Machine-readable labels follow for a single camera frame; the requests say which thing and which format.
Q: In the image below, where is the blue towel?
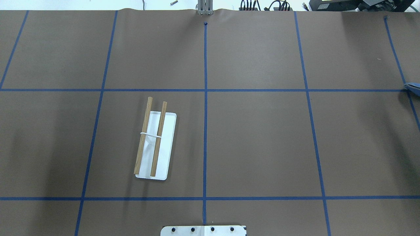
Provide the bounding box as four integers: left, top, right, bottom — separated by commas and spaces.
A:
404, 83, 420, 97

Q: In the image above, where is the aluminium frame post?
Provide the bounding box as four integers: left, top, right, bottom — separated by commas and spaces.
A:
197, 0, 214, 15

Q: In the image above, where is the right wooden rack rod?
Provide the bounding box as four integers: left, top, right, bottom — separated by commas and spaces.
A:
150, 101, 167, 177

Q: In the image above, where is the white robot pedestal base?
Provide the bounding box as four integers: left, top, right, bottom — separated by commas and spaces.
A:
160, 225, 247, 236

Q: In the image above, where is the wooden rack rod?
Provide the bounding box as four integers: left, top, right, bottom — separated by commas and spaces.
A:
150, 101, 167, 177
134, 97, 153, 175

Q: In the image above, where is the left wooden rack rod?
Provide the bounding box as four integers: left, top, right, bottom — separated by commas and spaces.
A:
134, 97, 153, 175

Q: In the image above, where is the white towel rack base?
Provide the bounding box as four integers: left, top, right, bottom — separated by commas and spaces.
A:
135, 111, 177, 181

